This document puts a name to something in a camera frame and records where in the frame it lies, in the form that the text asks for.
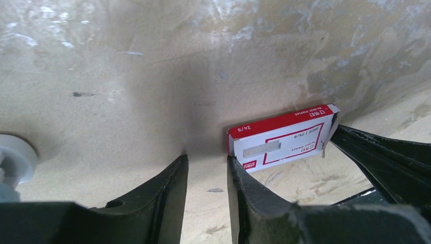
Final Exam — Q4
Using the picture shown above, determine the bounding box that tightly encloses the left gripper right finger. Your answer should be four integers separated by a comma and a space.
227, 156, 430, 243

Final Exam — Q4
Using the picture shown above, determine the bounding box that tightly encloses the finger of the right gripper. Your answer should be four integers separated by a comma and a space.
330, 125, 430, 221

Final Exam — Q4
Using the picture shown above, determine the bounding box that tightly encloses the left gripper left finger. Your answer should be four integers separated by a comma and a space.
1, 155, 189, 243

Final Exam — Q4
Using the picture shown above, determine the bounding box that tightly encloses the staple box with clear lid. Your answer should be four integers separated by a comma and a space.
227, 104, 340, 173

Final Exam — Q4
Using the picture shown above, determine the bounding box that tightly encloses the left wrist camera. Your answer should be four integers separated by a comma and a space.
1, 134, 38, 203

